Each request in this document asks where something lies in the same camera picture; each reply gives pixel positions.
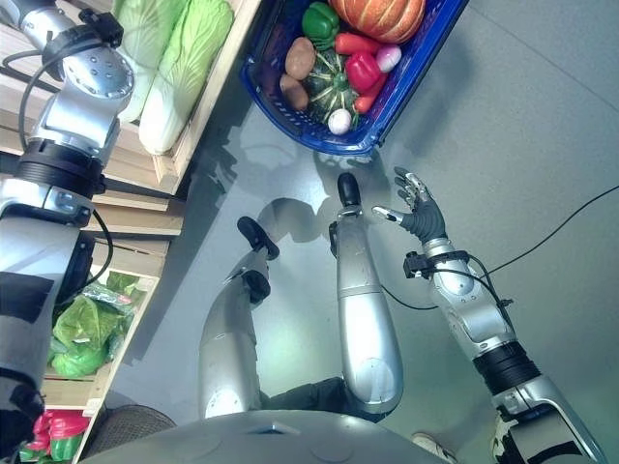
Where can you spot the green bell pepper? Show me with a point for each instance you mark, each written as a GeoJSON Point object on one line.
{"type": "Point", "coordinates": [319, 20]}

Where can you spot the silver robot torso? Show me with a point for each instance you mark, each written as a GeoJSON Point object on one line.
{"type": "Point", "coordinates": [261, 442]}

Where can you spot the dark brown potato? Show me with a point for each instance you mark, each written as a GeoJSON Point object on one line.
{"type": "Point", "coordinates": [294, 92]}

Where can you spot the silver right robot leg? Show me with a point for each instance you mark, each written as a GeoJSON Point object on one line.
{"type": "Point", "coordinates": [360, 299]}

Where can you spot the light brown potato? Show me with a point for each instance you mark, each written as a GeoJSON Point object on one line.
{"type": "Point", "coordinates": [300, 57]}

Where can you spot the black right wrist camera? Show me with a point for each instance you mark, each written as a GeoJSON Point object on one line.
{"type": "Point", "coordinates": [416, 265]}

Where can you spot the dark round stool seat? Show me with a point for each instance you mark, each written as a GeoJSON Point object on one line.
{"type": "Point", "coordinates": [133, 427]}

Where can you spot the purple onion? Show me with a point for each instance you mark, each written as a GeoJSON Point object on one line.
{"type": "Point", "coordinates": [388, 58]}

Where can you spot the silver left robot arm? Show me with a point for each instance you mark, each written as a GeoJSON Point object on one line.
{"type": "Point", "coordinates": [92, 72]}

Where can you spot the green lettuce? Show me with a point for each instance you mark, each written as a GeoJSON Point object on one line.
{"type": "Point", "coordinates": [84, 333]}

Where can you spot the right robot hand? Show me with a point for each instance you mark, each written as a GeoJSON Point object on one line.
{"type": "Point", "coordinates": [426, 217]}

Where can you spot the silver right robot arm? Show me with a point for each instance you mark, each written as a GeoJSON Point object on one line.
{"type": "Point", "coordinates": [483, 324]}

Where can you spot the red bell pepper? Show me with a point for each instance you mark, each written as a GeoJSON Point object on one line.
{"type": "Point", "coordinates": [363, 70]}

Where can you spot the green vegetable pack, red label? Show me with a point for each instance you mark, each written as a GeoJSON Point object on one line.
{"type": "Point", "coordinates": [113, 292]}

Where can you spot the green striped squash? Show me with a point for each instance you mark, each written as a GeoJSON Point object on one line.
{"type": "Point", "coordinates": [331, 84]}

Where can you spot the short orange carrot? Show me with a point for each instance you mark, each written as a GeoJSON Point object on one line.
{"type": "Point", "coordinates": [370, 94]}

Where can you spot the wooden crate with cabbages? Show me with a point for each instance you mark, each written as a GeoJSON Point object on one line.
{"type": "Point", "coordinates": [213, 96]}

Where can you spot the blue plastic basket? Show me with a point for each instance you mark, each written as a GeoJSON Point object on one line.
{"type": "Point", "coordinates": [411, 82]}

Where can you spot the orange striped pumpkin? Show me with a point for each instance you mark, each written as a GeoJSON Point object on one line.
{"type": "Point", "coordinates": [382, 17]}

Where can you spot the napa cabbage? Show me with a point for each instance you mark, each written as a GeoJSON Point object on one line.
{"type": "Point", "coordinates": [184, 77]}
{"type": "Point", "coordinates": [145, 34]}

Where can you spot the wooden crate with lettuce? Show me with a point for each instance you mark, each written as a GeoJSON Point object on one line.
{"type": "Point", "coordinates": [140, 290]}

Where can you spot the person's white shoe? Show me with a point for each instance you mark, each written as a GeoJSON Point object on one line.
{"type": "Point", "coordinates": [435, 447]}

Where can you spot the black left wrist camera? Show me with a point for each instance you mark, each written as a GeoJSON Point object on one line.
{"type": "Point", "coordinates": [101, 26]}

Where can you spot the long orange carrot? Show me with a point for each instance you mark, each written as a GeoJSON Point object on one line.
{"type": "Point", "coordinates": [355, 43]}

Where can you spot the red peppers pile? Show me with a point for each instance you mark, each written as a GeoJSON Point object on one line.
{"type": "Point", "coordinates": [60, 432]}

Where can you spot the white onion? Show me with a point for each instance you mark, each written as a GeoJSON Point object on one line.
{"type": "Point", "coordinates": [339, 121]}

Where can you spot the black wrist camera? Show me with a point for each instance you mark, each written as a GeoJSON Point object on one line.
{"type": "Point", "coordinates": [416, 265]}
{"type": "Point", "coordinates": [101, 26]}

